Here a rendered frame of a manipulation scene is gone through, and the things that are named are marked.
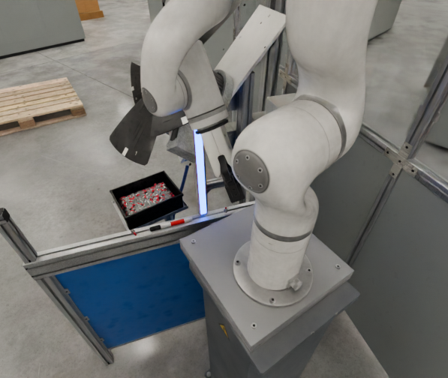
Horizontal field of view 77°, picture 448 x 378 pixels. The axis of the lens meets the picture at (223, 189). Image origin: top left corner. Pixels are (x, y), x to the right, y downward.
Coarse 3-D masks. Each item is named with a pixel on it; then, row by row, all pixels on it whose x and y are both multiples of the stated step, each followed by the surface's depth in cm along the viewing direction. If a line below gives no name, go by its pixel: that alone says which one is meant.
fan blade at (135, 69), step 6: (132, 66) 128; (138, 66) 122; (132, 72) 129; (138, 72) 123; (132, 78) 131; (138, 78) 124; (132, 84) 132; (138, 84) 126; (138, 90) 128; (138, 96) 131
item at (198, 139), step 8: (200, 136) 77; (200, 144) 78; (200, 152) 80; (200, 160) 82; (200, 168) 84; (200, 176) 86; (200, 184) 88; (200, 192) 90; (200, 200) 92; (200, 208) 94
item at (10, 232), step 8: (0, 208) 72; (0, 224) 72; (8, 224) 72; (16, 224) 76; (0, 232) 73; (8, 232) 75; (16, 232) 75; (8, 240) 75; (16, 240) 76; (24, 240) 79; (16, 248) 78; (24, 248) 79; (32, 248) 83; (24, 256) 81; (32, 256) 82
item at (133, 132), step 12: (132, 108) 110; (144, 108) 109; (132, 120) 110; (144, 120) 108; (120, 132) 112; (132, 132) 110; (144, 132) 109; (120, 144) 112; (132, 144) 110; (144, 144) 108; (132, 156) 109; (144, 156) 108
